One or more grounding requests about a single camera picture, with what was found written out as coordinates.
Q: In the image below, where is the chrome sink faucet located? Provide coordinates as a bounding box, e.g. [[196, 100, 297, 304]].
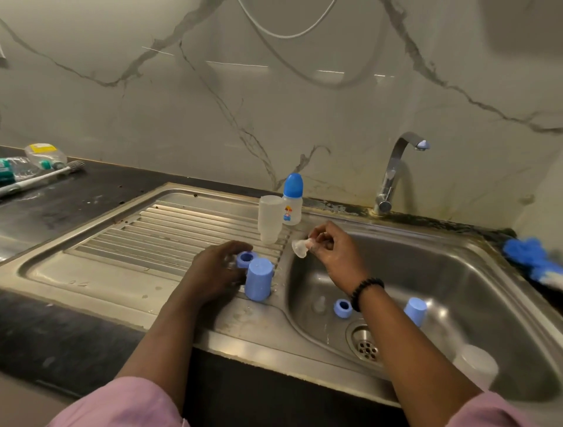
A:
[[372, 132, 432, 218]]

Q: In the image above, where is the person's right hand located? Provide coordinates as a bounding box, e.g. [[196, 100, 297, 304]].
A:
[[308, 220, 371, 296]]

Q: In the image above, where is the person's left forearm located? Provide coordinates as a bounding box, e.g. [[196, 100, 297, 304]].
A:
[[117, 290, 208, 410]]

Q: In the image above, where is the black bead bracelet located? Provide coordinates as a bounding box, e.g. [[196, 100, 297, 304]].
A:
[[350, 277, 386, 313]]

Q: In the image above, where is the cartoon print baby bottle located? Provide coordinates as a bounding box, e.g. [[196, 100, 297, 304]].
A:
[[281, 171, 304, 227]]

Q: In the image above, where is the white plastic stick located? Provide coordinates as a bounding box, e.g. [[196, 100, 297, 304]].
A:
[[0, 159, 86, 199]]

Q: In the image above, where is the blue cylindrical bottle cap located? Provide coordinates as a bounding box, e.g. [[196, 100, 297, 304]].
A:
[[403, 296, 429, 329], [245, 257, 276, 304]]

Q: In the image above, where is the pink shirt sleeve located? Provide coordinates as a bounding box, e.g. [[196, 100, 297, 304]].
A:
[[48, 377, 190, 427], [444, 391, 538, 427]]

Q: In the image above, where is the metal sink drain strainer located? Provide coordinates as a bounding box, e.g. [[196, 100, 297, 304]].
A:
[[345, 321, 381, 364]]

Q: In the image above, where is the blue and white bottle brush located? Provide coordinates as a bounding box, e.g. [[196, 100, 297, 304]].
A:
[[502, 236, 563, 292]]

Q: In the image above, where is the white cable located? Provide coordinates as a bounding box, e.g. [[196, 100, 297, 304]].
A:
[[236, 0, 340, 42]]

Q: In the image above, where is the person's left hand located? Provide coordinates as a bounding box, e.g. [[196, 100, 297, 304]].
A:
[[176, 240, 255, 304]]

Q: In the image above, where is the translucent bottle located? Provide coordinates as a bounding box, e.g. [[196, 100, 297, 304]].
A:
[[257, 194, 285, 246], [452, 343, 501, 391]]

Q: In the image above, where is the stainless steel sink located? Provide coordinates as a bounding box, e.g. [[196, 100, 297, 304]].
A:
[[0, 182, 563, 410]]

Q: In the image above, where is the translucent bottle front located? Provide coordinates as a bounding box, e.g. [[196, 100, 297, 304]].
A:
[[257, 194, 285, 246]]

